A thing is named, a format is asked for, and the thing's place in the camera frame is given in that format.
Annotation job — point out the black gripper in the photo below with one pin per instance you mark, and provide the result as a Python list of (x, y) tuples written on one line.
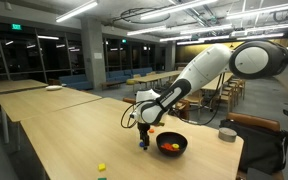
[(144, 128)]

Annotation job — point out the blue disc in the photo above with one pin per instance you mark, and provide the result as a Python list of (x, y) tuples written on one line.
[(141, 144)]

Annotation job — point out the orange disc with hole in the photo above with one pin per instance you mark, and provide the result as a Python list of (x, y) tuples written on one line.
[(170, 149), (165, 145), (151, 130)]

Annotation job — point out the yellow disc with hole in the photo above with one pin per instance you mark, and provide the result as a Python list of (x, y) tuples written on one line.
[(173, 145)]

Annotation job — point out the black bowl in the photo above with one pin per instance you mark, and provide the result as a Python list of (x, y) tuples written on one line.
[(180, 140)]

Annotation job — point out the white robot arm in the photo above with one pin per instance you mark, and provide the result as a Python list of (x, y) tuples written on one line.
[(200, 70)]

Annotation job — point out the yellow block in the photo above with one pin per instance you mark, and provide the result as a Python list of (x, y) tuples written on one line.
[(101, 166)]

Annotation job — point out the green block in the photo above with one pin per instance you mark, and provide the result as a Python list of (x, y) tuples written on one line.
[(101, 179)]

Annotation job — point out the yellow stool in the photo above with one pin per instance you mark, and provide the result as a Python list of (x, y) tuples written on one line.
[(130, 81)]

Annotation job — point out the wooden chair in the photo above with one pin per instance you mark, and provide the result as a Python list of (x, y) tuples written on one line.
[(229, 96), (194, 100), (240, 85)]

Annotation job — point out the long wooden table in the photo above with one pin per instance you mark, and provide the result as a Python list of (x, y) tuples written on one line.
[(157, 76), (217, 83), (44, 103), (10, 86)]

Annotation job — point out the blue sofa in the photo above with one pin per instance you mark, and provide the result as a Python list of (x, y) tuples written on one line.
[(127, 74), (75, 81)]

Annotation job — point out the white paper notice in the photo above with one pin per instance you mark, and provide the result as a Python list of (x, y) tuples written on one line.
[(98, 55)]

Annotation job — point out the small green exit sign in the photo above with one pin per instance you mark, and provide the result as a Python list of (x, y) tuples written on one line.
[(124, 41)]

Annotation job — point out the white plate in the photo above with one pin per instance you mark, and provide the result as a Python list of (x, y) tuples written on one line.
[(54, 87)]

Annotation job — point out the ceiling light tube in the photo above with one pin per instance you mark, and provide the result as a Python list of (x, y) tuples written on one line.
[(260, 36), (146, 30), (267, 27), (77, 10), (264, 9), (205, 29), (179, 38), (177, 7)]

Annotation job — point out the black bag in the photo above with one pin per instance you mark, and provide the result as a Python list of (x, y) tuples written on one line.
[(260, 150)]

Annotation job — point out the grey duct tape roll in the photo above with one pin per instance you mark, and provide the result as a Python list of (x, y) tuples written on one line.
[(227, 134)]

